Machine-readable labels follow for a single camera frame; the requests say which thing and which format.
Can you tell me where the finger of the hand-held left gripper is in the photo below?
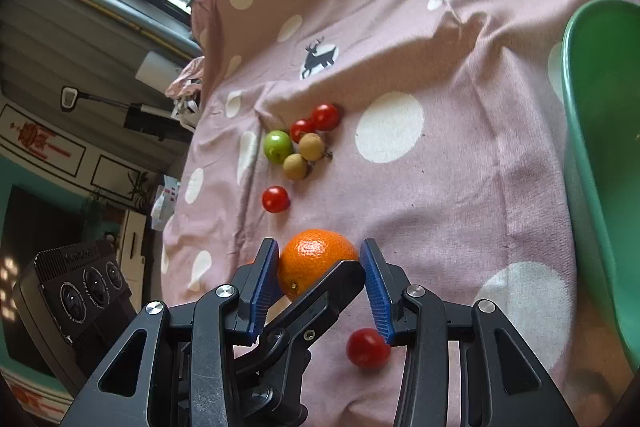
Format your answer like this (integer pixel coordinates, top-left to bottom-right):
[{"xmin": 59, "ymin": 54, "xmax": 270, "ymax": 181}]
[{"xmin": 232, "ymin": 259, "xmax": 366, "ymax": 427}]

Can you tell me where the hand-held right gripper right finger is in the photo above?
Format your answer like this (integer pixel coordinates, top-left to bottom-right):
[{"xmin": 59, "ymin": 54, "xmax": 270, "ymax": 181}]
[{"xmin": 359, "ymin": 238, "xmax": 578, "ymax": 427}]

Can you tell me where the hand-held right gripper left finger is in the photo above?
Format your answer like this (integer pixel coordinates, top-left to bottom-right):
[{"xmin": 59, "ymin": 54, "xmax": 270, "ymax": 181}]
[{"xmin": 60, "ymin": 238, "xmax": 281, "ymax": 427}]

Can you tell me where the orange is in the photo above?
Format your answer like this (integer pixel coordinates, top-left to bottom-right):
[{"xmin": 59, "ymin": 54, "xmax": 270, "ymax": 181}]
[{"xmin": 276, "ymin": 229, "xmax": 361, "ymax": 303}]

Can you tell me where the red cherry tomato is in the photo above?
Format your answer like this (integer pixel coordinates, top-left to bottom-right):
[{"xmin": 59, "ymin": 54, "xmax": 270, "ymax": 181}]
[
  {"xmin": 346, "ymin": 328, "xmax": 392, "ymax": 369},
  {"xmin": 262, "ymin": 185, "xmax": 291, "ymax": 214},
  {"xmin": 290, "ymin": 119, "xmax": 316, "ymax": 144},
  {"xmin": 311, "ymin": 103, "xmax": 342, "ymax": 131}
]

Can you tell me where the green plastic basin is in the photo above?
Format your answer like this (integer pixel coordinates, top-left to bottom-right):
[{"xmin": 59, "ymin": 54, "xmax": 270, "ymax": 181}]
[{"xmin": 561, "ymin": 0, "xmax": 640, "ymax": 373}]

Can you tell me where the potted plant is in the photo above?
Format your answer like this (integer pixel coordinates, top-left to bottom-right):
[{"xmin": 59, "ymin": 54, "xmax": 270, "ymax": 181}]
[{"xmin": 126, "ymin": 171, "xmax": 152, "ymax": 210}]

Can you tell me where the brown longan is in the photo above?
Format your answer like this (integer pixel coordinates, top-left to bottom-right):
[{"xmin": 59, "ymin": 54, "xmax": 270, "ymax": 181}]
[
  {"xmin": 282, "ymin": 153, "xmax": 308, "ymax": 181},
  {"xmin": 298, "ymin": 133, "xmax": 325, "ymax": 162}
]

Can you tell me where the white packet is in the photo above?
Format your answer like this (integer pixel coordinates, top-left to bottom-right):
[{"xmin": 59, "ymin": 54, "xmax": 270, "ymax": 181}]
[{"xmin": 150, "ymin": 174, "xmax": 182, "ymax": 228}]

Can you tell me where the small green fruit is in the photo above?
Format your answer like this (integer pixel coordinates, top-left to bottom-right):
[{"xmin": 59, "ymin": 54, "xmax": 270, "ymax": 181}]
[{"xmin": 263, "ymin": 130, "xmax": 293, "ymax": 165}]

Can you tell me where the white patterned bag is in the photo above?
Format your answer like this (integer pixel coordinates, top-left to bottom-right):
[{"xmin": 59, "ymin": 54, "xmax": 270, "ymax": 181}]
[{"xmin": 172, "ymin": 97, "xmax": 202, "ymax": 130}]

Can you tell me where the pink cloth pile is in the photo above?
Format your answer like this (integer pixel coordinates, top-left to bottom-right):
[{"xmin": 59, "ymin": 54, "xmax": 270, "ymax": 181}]
[{"xmin": 166, "ymin": 56, "xmax": 206, "ymax": 100}]

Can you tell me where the white box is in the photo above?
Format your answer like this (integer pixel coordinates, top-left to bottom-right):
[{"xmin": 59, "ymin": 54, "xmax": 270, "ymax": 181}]
[{"xmin": 136, "ymin": 52, "xmax": 183, "ymax": 90}]

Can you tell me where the pink polka-dot blanket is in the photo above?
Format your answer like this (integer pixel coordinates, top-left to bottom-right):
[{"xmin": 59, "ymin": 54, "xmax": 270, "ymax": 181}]
[{"xmin": 162, "ymin": 0, "xmax": 640, "ymax": 427}]

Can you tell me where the red wall decoration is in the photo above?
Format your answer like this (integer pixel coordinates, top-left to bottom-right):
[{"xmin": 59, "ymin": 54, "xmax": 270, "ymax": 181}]
[{"xmin": 0, "ymin": 104, "xmax": 86, "ymax": 178}]

